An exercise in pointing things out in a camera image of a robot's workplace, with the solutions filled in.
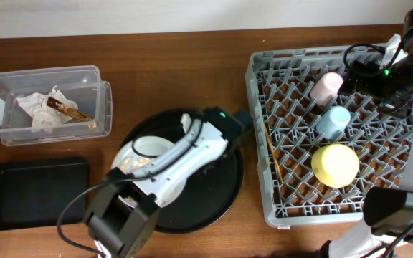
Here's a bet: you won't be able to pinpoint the wooden chopstick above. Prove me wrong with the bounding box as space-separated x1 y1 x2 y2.
264 125 284 183

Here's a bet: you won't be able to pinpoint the pink plastic cup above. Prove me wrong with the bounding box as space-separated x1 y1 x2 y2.
310 72 343 106

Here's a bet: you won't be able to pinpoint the light blue plastic cup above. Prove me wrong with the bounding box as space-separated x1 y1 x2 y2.
315 106 351 140

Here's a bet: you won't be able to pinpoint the yellow small plate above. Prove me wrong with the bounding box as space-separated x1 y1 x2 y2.
311 144 360 188

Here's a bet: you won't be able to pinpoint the grey plate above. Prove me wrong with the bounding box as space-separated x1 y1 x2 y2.
111 135 188 209

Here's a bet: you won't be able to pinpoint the food scraps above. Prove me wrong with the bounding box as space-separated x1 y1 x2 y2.
118 157 153 173

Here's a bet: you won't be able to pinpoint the gold brown snack wrapper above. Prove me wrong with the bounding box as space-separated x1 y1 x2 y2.
47 97 92 123

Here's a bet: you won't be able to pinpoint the white tissue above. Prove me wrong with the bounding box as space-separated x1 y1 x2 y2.
16 86 78 133

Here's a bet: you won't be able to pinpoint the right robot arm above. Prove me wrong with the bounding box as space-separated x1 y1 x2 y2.
318 9 413 257

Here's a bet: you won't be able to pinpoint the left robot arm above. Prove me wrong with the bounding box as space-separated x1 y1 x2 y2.
83 107 252 257

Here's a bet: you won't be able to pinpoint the grey plastic dishwasher rack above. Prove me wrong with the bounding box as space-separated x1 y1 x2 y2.
245 46 413 229

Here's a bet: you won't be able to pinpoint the clear plastic waste bin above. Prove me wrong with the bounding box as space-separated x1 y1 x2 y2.
0 65 113 146

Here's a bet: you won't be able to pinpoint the round black serving tray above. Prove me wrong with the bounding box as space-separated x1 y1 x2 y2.
122 108 244 234

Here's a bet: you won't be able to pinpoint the black rectangular tray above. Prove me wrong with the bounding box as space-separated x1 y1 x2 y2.
0 156 89 231

